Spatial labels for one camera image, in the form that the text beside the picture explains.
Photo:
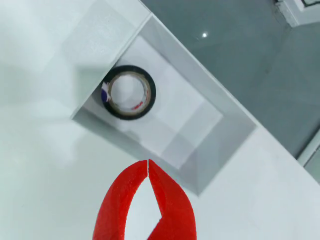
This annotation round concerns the glass wall bottom frame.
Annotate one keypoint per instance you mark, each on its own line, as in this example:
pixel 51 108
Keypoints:
pixel 312 157

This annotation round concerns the grey white door frame post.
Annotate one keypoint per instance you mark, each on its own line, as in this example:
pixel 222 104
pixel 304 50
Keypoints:
pixel 295 12

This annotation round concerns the black tape roll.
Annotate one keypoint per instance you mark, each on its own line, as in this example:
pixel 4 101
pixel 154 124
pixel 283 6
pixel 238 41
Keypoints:
pixel 152 93

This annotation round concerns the white cardboard bin box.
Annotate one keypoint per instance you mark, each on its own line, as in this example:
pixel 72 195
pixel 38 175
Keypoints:
pixel 200 120

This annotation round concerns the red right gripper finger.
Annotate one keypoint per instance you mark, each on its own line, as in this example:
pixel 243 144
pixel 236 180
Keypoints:
pixel 172 200

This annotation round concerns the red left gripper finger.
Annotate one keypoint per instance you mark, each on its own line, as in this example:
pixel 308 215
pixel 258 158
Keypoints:
pixel 115 200

